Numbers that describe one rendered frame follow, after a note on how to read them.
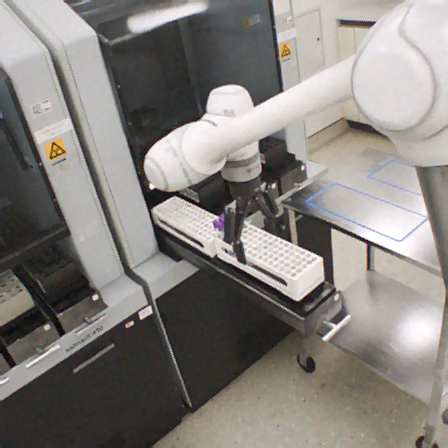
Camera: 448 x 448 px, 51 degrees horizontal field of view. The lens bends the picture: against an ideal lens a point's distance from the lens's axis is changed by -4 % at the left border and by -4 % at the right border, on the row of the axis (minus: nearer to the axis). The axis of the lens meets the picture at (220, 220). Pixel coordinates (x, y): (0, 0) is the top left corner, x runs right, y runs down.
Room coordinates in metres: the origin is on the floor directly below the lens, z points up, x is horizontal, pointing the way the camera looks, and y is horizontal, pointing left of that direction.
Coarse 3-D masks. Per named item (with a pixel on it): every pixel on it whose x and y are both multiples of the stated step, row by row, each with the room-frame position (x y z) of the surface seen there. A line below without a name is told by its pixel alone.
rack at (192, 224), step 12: (168, 204) 1.34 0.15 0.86; (180, 204) 1.33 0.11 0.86; (192, 204) 1.31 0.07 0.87; (156, 216) 1.30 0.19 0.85; (168, 216) 1.27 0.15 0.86; (180, 216) 1.26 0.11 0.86; (192, 216) 1.24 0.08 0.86; (204, 216) 1.22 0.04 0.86; (216, 216) 1.21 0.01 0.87; (168, 228) 1.26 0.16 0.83; (180, 228) 1.19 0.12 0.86; (192, 228) 1.18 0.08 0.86; (204, 228) 1.16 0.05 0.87; (192, 240) 1.20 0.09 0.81; (204, 240) 1.10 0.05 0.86; (216, 252) 1.09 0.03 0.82
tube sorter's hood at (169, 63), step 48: (96, 0) 1.46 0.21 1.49; (144, 0) 1.48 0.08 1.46; (192, 0) 1.50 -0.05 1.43; (240, 0) 1.53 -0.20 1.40; (144, 48) 1.33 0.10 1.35; (192, 48) 1.41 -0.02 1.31; (240, 48) 1.51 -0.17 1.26; (144, 96) 1.31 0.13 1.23; (192, 96) 1.39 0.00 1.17; (144, 144) 1.28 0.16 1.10
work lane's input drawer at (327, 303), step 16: (160, 240) 1.28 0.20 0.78; (176, 240) 1.22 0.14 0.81; (192, 256) 1.14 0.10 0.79; (208, 256) 1.09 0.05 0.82; (208, 272) 1.08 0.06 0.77; (224, 272) 1.02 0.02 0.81; (240, 272) 1.01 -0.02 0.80; (240, 288) 0.97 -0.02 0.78; (256, 288) 0.93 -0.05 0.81; (272, 288) 0.92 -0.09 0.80; (320, 288) 0.87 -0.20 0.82; (336, 288) 0.87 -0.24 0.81; (256, 304) 0.92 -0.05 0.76; (272, 304) 0.87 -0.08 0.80; (288, 304) 0.84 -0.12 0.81; (304, 304) 0.82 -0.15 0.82; (320, 304) 0.83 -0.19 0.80; (336, 304) 0.85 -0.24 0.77; (288, 320) 0.83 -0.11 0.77; (304, 320) 0.79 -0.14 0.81; (320, 320) 0.82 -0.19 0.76
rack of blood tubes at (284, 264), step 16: (256, 240) 1.01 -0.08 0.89; (272, 240) 1.00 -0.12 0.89; (224, 256) 1.04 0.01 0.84; (256, 256) 0.95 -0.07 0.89; (272, 256) 0.94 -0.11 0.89; (288, 256) 0.92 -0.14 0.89; (304, 256) 0.90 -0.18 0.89; (256, 272) 0.94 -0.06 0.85; (272, 272) 0.88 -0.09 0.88; (288, 272) 0.87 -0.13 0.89; (304, 272) 0.85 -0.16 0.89; (320, 272) 0.87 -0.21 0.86; (288, 288) 0.85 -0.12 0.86; (304, 288) 0.84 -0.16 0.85
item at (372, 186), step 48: (336, 192) 1.27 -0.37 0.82; (384, 192) 1.22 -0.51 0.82; (288, 240) 1.29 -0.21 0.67; (384, 240) 0.99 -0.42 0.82; (432, 240) 0.94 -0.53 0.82; (384, 288) 1.37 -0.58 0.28; (336, 336) 1.18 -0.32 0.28; (384, 336) 1.13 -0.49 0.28; (432, 336) 1.08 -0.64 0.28; (432, 384) 0.81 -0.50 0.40; (432, 432) 0.79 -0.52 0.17
